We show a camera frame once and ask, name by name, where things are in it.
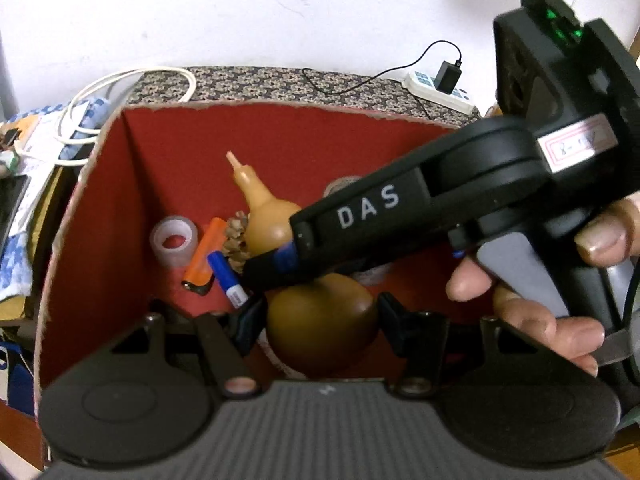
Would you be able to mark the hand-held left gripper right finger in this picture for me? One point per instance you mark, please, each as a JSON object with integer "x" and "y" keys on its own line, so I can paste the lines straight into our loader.
{"x": 395, "y": 321}

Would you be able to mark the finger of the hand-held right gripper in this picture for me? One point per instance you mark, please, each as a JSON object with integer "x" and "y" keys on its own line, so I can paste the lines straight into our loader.
{"x": 350, "y": 215}

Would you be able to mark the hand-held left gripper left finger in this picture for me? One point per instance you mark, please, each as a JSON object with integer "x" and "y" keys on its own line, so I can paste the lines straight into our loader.
{"x": 250, "y": 324}

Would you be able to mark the brown gourd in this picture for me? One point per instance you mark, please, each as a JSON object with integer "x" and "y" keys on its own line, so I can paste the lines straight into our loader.
{"x": 320, "y": 320}

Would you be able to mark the red cardboard box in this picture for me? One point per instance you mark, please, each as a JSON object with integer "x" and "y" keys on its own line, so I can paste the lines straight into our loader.
{"x": 150, "y": 170}

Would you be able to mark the person's right hand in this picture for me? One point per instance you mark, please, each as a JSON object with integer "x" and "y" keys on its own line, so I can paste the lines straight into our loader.
{"x": 550, "y": 335}

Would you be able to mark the large printed tape roll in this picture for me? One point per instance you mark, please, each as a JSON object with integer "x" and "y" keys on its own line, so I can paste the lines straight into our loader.
{"x": 340, "y": 186}

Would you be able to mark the blue and white marker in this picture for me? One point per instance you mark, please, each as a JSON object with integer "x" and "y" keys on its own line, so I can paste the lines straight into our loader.
{"x": 222, "y": 272}

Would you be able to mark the orange lighter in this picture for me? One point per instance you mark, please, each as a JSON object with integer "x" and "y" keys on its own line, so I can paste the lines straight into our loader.
{"x": 204, "y": 261}

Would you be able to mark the pine cone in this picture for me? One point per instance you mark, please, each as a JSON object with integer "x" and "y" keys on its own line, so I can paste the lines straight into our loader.
{"x": 235, "y": 245}

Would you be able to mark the black charger adapter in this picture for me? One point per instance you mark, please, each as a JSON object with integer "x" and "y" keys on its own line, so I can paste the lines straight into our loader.
{"x": 447, "y": 77}

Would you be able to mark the small clear tape roll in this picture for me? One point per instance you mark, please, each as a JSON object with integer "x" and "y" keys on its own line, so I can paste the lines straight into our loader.
{"x": 175, "y": 242}

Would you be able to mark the white power strip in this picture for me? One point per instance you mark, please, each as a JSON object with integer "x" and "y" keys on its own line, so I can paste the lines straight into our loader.
{"x": 425, "y": 91}

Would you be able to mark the patterned cloth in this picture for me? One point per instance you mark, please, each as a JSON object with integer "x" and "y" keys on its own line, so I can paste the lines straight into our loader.
{"x": 280, "y": 87}

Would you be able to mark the blue checkered cloth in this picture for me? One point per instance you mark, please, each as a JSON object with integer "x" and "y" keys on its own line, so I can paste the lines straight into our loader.
{"x": 15, "y": 260}

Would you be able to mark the black phone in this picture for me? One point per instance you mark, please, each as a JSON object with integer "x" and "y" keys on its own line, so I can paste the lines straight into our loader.
{"x": 11, "y": 205}

